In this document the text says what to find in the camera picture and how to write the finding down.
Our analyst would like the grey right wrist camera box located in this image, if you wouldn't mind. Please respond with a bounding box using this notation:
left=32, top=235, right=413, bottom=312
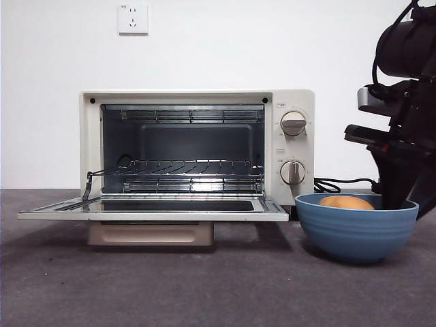
left=356, top=84, right=409, bottom=117

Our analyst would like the white wall socket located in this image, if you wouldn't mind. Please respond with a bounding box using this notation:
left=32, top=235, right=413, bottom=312
left=118, top=3, right=149, bottom=35

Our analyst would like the blue ribbed bowl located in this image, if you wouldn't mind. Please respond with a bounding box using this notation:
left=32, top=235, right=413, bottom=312
left=294, top=193, right=419, bottom=265

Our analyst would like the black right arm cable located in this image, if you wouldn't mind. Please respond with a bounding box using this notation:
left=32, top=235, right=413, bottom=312
left=371, top=5, right=415, bottom=89

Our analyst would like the brown potato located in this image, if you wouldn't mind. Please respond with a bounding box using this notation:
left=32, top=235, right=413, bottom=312
left=319, top=195, right=375, bottom=211

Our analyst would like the white Toshiba toaster oven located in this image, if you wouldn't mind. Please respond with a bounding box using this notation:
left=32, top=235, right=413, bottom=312
left=80, top=89, right=315, bottom=215

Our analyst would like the black power cable with plug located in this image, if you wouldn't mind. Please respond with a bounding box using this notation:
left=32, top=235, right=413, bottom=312
left=313, top=176, right=379, bottom=194

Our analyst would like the beige oven temperature knob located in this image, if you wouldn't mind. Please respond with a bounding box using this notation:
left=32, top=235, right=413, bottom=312
left=280, top=111, right=308, bottom=137

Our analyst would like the metal wire oven rack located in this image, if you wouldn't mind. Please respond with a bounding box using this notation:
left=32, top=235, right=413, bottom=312
left=89, top=159, right=265, bottom=178

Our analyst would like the beige oven timer knob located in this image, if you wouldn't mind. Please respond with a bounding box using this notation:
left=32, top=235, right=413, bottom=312
left=279, top=159, right=306, bottom=186

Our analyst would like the oven door with beige handle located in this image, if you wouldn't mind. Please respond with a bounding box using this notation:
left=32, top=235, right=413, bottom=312
left=17, top=196, right=290, bottom=247

